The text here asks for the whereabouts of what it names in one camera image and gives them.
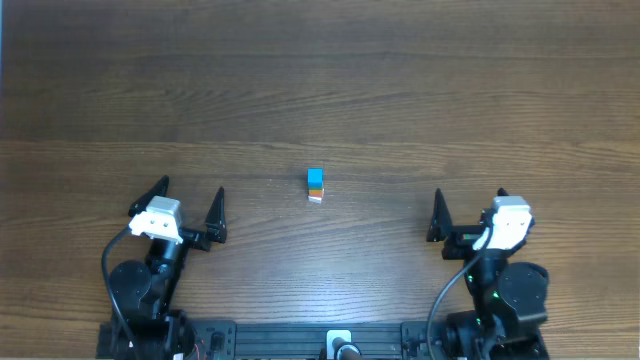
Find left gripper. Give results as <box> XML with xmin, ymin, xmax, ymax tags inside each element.
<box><xmin>127</xmin><ymin>175</ymin><xmax>229</xmax><ymax>253</ymax></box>

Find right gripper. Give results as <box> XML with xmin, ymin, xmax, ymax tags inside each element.
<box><xmin>425</xmin><ymin>187</ymin><xmax>511</xmax><ymax>261</ymax></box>

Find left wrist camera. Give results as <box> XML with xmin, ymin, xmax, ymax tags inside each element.
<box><xmin>128</xmin><ymin>195</ymin><xmax>184</xmax><ymax>245</ymax></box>

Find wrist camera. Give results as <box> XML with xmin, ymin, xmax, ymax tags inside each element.
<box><xmin>128</xmin><ymin>195</ymin><xmax>184</xmax><ymax>245</ymax></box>
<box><xmin>472</xmin><ymin>195</ymin><xmax>534</xmax><ymax>251</ymax></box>

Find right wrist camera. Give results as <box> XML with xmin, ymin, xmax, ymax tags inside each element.
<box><xmin>472</xmin><ymin>195</ymin><xmax>534</xmax><ymax>251</ymax></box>

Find mounting rail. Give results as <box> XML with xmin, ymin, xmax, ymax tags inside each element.
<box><xmin>97</xmin><ymin>319</ymin><xmax>541</xmax><ymax>360</ymax></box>

